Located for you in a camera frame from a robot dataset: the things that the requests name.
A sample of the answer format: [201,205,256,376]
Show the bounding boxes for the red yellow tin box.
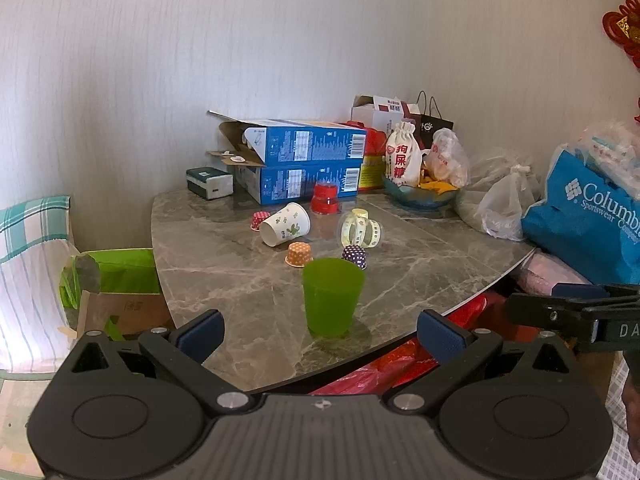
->
[344,120,390,192]

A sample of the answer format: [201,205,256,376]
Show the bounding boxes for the white red carton box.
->
[350,94,422,136]

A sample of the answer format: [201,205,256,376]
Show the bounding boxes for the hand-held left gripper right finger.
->
[383,310,577,414]

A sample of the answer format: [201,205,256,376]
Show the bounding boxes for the clear snack plastic bag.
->
[423,128,471,189]

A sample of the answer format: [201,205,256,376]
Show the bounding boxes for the brown cardboard box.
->
[76,289,175,342]

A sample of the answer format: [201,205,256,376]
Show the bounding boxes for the green plastic cup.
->
[302,257,367,339]

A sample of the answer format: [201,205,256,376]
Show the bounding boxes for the clear plastic bag with packets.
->
[567,119,640,188]

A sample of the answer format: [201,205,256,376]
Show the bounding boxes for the black paper gift bag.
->
[414,90,455,152]

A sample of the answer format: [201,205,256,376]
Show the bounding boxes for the plaid cushioned chair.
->
[0,194,77,377]

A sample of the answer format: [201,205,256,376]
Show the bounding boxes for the small purple dotted paper cup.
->
[341,245,369,271]

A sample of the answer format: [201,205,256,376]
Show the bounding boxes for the closed blue cardboard box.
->
[206,151,364,206]

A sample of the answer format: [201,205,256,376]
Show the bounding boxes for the green fabric bag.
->
[59,248,162,342]

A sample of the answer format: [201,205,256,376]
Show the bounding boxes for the red knot wall ornament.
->
[602,0,640,69]

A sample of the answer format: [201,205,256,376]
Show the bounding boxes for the clear crumpled plastic bag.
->
[456,146,546,242]

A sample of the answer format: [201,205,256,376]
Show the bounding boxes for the blue shopping bag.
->
[520,144,640,287]

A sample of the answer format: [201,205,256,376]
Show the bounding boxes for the white cactus print paper cup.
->
[258,202,311,248]

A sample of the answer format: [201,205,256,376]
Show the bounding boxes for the red plastic bag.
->
[309,294,506,397]

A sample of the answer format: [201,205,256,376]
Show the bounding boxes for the red plastic cup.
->
[310,182,340,215]

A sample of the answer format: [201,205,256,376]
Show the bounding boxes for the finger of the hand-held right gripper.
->
[505,292,603,335]
[552,283,640,303]

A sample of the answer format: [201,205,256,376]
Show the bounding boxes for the small green white box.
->
[186,166,235,200]

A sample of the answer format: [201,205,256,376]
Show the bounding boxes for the yellow patterned tape rolls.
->
[339,208,384,250]

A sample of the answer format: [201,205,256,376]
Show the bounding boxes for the person's right forearm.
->
[621,352,640,461]

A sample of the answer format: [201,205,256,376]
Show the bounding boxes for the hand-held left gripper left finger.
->
[70,310,250,415]

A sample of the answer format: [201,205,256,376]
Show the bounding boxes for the open blue cardboard box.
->
[208,109,369,169]

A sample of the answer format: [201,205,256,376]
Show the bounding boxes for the white drawstring pouch red print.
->
[384,121,424,187]

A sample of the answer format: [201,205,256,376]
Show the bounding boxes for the small orange paper cup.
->
[284,241,314,268]

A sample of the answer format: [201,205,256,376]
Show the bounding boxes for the blue bowl with snacks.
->
[383,172,460,212]

